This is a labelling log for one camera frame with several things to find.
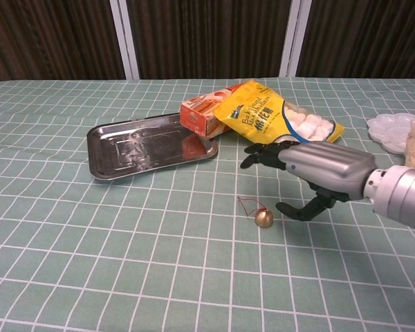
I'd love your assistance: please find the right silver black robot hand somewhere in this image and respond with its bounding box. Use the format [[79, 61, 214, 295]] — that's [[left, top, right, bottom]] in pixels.
[[240, 139, 377, 222]]

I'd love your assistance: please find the small golden bell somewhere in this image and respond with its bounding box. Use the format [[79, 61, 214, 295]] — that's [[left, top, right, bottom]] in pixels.
[[237, 196, 275, 230]]

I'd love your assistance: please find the white plastic paint palette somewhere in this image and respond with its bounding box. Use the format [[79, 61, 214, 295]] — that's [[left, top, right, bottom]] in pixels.
[[367, 113, 415, 156]]

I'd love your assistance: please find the yellow marshmallow bag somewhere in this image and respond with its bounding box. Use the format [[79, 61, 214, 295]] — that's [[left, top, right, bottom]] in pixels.
[[212, 80, 346, 145]]

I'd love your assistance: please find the orange white carton box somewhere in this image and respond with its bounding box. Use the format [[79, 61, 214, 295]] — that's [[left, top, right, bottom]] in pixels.
[[179, 84, 245, 140]]

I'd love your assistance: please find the stainless steel tray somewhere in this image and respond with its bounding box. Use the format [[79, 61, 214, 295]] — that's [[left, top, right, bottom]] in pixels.
[[86, 112, 219, 181]]

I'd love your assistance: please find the green checkered tablecloth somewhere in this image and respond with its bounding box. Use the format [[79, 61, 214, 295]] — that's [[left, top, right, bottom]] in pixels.
[[0, 76, 415, 332]]

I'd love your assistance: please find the white partition frame post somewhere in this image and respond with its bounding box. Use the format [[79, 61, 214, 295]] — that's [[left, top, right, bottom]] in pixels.
[[278, 0, 313, 78], [109, 0, 140, 81]]

